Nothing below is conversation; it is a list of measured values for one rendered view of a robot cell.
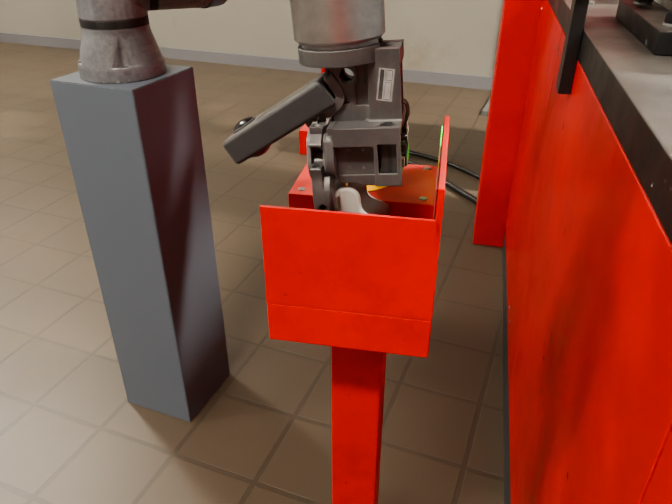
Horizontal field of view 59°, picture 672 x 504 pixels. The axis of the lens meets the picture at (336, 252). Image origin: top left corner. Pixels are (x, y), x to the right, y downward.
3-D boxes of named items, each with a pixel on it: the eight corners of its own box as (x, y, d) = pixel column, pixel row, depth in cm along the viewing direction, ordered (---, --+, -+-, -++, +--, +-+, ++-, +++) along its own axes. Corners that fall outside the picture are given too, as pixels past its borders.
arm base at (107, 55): (61, 78, 104) (47, 19, 99) (118, 60, 117) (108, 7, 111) (131, 87, 100) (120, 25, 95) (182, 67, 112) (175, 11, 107)
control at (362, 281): (312, 243, 77) (309, 107, 68) (436, 255, 74) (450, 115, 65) (269, 339, 60) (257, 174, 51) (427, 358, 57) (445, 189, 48)
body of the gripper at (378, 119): (401, 195, 50) (397, 49, 44) (304, 195, 52) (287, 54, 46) (408, 162, 57) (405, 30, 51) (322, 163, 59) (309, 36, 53)
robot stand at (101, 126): (127, 402, 143) (48, 79, 104) (171, 356, 157) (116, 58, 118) (190, 423, 137) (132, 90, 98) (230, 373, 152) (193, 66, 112)
